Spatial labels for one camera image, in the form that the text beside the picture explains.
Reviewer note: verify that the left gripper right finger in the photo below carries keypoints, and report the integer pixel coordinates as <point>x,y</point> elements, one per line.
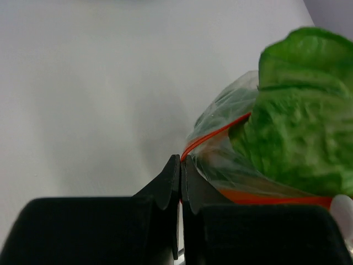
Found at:
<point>218,231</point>

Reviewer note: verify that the clear zip top bag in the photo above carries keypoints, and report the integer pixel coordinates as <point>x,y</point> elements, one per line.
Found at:
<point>209,146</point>

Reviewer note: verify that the green fake vegetable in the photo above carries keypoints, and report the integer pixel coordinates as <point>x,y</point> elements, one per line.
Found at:
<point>299,132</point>

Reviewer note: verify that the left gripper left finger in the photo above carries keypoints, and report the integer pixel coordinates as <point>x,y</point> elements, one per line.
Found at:
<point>141,229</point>

